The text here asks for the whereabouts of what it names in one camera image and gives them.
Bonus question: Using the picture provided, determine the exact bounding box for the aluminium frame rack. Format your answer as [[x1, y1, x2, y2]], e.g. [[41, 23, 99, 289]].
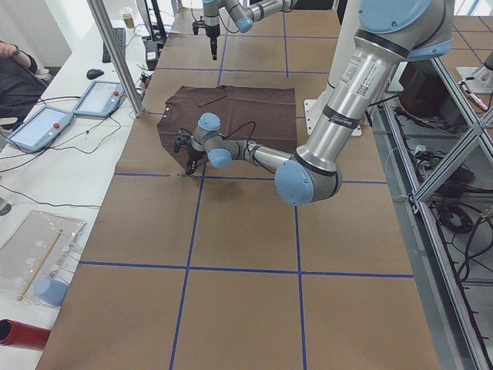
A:
[[372, 50, 492, 369]]

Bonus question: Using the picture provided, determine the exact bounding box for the black cable bundle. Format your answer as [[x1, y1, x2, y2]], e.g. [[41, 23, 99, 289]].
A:
[[392, 107, 493, 305]]

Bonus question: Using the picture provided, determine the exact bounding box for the aluminium frame post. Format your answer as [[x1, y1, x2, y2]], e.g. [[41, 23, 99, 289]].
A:
[[87, 0, 144, 117]]

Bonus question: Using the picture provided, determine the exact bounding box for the left teach pendant tablet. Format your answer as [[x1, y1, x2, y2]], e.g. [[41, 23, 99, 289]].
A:
[[6, 106, 74, 153]]

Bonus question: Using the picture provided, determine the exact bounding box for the right teach pendant tablet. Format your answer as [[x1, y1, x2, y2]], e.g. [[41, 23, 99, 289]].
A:
[[73, 79, 125, 118]]

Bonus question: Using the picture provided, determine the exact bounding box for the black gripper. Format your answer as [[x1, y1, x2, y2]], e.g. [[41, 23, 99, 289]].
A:
[[173, 129, 203, 175], [192, 21, 220, 61]]

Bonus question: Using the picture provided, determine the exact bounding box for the paper coffee cup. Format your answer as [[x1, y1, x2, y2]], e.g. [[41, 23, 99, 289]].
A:
[[119, 7, 135, 29]]

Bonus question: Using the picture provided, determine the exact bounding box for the dark brown t-shirt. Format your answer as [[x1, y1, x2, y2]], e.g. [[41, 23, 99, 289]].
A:
[[157, 86, 297, 167]]

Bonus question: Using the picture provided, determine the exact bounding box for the clear plastic bag sheet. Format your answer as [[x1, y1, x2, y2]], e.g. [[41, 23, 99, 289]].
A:
[[1, 211, 86, 308]]

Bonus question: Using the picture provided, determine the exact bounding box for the blue plastic cap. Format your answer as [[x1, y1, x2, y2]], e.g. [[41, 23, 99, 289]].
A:
[[34, 278, 69, 307]]

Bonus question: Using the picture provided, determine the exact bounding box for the teach pendant tablet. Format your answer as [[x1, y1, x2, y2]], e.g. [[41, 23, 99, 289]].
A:
[[73, 79, 125, 118], [6, 106, 74, 153]]

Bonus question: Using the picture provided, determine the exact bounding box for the black computer mouse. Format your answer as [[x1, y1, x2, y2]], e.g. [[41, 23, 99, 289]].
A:
[[86, 69, 104, 80]]

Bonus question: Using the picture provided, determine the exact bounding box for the red cylinder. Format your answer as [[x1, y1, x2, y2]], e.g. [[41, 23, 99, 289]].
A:
[[1, 319, 51, 351]]

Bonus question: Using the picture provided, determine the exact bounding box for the wooden dowel stick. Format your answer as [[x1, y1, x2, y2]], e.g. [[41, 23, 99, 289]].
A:
[[17, 229, 63, 301]]

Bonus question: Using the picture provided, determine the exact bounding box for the black keyboard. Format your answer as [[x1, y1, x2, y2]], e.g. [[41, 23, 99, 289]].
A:
[[102, 27, 127, 64]]

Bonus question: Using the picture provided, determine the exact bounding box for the seated person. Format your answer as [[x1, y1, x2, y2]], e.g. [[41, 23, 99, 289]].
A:
[[1, 41, 48, 133]]

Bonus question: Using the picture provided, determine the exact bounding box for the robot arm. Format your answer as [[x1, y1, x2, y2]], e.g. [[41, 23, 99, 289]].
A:
[[185, 1, 454, 206], [192, 0, 297, 60]]

